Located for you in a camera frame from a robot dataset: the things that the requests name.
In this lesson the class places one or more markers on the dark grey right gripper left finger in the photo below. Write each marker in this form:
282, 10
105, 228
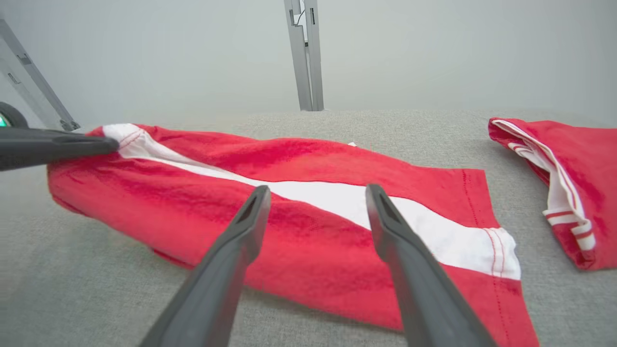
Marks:
217, 289

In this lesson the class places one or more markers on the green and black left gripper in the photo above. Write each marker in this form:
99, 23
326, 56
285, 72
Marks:
10, 115

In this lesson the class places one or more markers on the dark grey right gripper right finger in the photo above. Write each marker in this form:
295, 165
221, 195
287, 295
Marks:
429, 299

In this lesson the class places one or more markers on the red shorts with white stripe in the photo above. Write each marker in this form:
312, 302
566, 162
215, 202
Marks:
313, 159

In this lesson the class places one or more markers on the red and white shirt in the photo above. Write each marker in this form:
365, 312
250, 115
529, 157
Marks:
593, 164

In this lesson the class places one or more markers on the grey aluminium frame strut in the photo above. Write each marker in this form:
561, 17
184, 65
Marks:
33, 77

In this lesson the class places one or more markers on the grey double post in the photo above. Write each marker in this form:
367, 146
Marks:
313, 58

